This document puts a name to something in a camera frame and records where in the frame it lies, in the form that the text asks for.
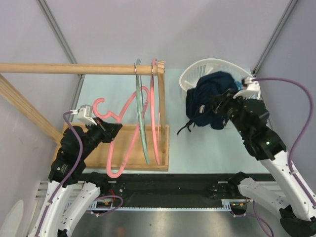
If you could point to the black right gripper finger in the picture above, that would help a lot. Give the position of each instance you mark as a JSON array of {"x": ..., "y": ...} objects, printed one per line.
[
  {"x": 230, "y": 93},
  {"x": 220, "y": 104}
]

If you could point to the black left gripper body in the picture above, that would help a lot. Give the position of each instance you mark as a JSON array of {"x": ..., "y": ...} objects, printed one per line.
[{"x": 95, "y": 133}]

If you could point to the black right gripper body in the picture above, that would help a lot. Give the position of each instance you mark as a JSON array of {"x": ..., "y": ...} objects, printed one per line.
[{"x": 234, "y": 111}]

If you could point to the navy blue shorts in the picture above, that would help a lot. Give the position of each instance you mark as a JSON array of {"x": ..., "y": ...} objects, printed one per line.
[{"x": 199, "y": 110}]

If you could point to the pale green hanger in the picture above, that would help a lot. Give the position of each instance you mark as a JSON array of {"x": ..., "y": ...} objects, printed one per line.
[{"x": 140, "y": 111}]

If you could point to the light blue shorts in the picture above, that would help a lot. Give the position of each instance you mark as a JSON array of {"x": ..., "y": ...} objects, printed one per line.
[{"x": 238, "y": 85}]

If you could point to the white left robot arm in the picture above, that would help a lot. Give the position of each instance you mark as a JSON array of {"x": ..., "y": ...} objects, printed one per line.
[{"x": 55, "y": 219}]

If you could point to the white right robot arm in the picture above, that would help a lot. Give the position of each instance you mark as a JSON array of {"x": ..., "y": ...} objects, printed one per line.
[{"x": 295, "y": 210}]

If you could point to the white plastic laundry basket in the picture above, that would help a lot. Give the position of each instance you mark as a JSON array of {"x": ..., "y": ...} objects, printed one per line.
[{"x": 192, "y": 74}]

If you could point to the wooden rack rod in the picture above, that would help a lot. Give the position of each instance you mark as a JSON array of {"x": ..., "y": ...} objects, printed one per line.
[{"x": 80, "y": 69}]

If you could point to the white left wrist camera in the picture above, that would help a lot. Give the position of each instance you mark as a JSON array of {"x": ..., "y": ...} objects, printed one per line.
[{"x": 84, "y": 115}]

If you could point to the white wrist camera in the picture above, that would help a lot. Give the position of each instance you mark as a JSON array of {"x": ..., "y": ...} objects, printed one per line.
[
  {"x": 251, "y": 89},
  {"x": 84, "y": 115}
]

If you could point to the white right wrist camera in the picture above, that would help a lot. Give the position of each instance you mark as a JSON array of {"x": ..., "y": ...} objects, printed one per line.
[{"x": 251, "y": 89}]

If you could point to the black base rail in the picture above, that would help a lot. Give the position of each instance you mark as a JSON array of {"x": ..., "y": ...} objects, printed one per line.
[{"x": 174, "y": 191}]

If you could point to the wooden rack left post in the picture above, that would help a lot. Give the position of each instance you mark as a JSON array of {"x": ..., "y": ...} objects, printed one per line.
[{"x": 15, "y": 98}]

